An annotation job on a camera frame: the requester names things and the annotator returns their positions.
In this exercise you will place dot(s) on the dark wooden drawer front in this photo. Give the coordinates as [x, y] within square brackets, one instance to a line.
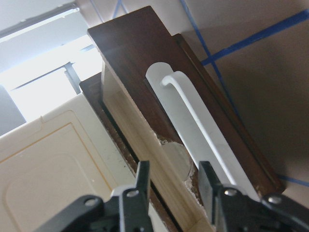
[123, 99]

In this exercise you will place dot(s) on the cream plastic cabinet body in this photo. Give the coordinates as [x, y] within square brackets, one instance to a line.
[50, 162]

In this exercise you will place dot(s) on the white plastic drawer handle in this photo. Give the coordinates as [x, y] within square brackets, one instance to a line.
[195, 125]

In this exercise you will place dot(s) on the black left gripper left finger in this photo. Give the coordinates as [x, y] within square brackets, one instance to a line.
[142, 198]

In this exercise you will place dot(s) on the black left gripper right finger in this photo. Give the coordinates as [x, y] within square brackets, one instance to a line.
[209, 186]

